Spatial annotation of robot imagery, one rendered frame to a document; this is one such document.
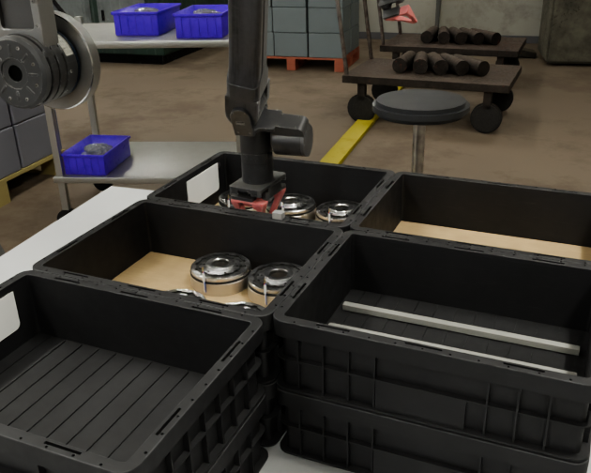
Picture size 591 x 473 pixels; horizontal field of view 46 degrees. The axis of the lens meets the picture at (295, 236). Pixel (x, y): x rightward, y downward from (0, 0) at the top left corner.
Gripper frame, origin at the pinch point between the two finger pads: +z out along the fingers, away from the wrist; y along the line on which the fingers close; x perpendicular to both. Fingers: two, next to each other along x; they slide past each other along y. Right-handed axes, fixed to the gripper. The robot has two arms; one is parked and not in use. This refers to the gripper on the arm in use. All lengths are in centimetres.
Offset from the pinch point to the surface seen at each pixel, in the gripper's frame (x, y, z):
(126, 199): 62, 34, 18
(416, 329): -35.7, -16.3, 4.0
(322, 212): -6.9, 12.8, 1.4
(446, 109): 7, 154, 17
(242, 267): -4.4, -14.1, 1.2
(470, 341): -43.8, -15.9, 4.0
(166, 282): 7.5, -19.9, 4.0
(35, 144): 247, 170, 66
